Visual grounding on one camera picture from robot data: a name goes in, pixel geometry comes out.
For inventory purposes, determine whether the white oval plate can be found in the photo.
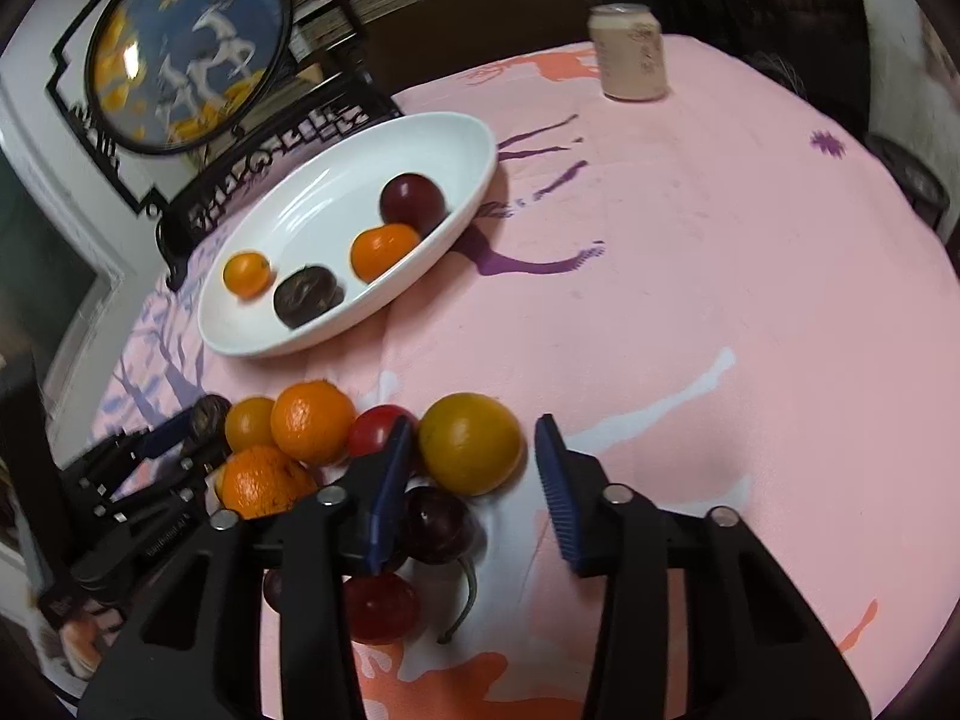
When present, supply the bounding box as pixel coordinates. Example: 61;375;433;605
196;111;500;359

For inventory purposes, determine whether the round orange mandarin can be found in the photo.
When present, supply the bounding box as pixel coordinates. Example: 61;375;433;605
270;381;358;467

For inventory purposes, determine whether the round deer picture stand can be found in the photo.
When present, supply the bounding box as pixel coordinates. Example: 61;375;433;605
45;0;406;293

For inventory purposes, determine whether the large yellow-orange citrus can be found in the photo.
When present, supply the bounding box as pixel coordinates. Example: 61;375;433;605
418;392;524;497

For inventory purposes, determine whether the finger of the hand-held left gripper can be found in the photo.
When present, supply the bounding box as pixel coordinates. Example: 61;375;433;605
90;439;233;533
75;411;202;492

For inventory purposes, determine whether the thin dark stem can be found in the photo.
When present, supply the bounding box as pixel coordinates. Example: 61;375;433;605
437;555;481;646

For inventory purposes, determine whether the small orange kumquat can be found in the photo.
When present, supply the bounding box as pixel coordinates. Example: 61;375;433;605
223;251;272;299

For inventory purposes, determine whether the rough-skinned orange mandarin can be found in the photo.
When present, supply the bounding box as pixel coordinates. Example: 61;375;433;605
216;445;320;521

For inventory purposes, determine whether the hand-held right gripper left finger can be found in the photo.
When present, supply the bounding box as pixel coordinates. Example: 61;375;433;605
79;416;415;720

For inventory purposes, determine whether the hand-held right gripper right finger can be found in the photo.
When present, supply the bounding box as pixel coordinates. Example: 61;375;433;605
534;414;875;720

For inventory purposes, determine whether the small yellow-orange citrus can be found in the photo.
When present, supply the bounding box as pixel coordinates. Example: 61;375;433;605
225;396;278;452

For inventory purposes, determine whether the pale drink can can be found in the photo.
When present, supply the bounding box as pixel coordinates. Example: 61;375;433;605
589;4;670;102

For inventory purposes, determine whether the bright orange mandarin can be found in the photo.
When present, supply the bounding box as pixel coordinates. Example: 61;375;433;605
350;223;421;284

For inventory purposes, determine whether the red cherry tomato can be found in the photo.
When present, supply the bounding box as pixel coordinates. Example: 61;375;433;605
343;572;422;646
346;404;419;478

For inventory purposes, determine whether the white framed window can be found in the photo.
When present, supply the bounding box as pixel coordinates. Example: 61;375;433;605
0;150;128;421

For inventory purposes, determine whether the round black stool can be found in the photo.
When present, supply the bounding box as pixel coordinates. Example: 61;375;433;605
862;131;950;230

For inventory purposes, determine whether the brown wooden board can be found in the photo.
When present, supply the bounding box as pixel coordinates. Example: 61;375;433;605
360;0;601;95

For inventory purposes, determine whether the black folding board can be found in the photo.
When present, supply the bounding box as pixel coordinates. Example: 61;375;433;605
589;0;871;136

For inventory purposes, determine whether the dark purple plum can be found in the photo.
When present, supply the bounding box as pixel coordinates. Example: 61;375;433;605
379;172;449;237
401;485;481;565

